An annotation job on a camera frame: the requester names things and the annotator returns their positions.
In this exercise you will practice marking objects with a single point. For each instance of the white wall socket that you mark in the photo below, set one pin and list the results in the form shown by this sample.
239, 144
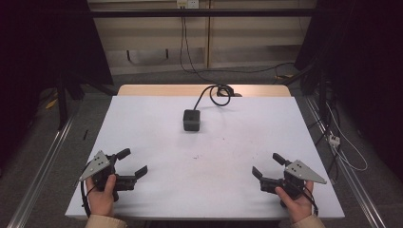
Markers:
188, 3

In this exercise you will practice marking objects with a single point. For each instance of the black metal stand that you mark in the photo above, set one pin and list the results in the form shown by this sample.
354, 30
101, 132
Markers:
320, 95
65, 95

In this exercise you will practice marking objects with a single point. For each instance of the person's left sleeve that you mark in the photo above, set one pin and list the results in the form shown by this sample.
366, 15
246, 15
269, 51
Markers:
106, 221

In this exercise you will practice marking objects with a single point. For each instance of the person's right hand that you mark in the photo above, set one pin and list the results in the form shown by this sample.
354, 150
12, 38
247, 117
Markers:
296, 204

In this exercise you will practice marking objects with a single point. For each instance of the black curtain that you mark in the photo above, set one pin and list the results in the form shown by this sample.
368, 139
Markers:
364, 63
41, 47

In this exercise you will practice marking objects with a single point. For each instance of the white foam board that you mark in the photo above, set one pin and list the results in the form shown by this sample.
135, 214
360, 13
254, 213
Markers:
202, 167

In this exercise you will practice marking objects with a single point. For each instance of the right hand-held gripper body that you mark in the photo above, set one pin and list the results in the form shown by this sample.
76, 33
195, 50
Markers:
293, 179

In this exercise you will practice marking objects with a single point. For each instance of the black power adapter cube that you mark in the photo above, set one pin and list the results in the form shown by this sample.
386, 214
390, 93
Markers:
191, 120

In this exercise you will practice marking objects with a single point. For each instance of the white power strip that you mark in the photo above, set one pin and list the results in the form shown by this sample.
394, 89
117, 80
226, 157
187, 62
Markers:
334, 140

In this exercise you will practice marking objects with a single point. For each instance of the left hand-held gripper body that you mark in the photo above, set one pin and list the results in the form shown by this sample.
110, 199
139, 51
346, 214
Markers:
104, 172

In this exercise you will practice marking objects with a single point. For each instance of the person's right sleeve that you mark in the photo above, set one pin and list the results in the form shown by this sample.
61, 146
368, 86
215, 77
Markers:
309, 222

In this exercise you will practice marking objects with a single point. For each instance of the aluminium floor rail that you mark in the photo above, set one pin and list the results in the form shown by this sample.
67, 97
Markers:
39, 172
348, 171

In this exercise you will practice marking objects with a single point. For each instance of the black horizontal bar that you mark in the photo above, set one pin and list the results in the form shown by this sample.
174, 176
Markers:
202, 12

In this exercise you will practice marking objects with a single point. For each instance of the wooden table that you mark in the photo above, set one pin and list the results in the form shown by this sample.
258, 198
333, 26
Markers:
164, 90

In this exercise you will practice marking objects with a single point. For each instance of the person's sleeve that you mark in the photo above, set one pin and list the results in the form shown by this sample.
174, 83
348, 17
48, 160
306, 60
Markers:
106, 221
309, 222

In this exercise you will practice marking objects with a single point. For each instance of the person's left hand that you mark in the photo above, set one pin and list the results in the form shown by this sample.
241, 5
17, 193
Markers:
103, 198

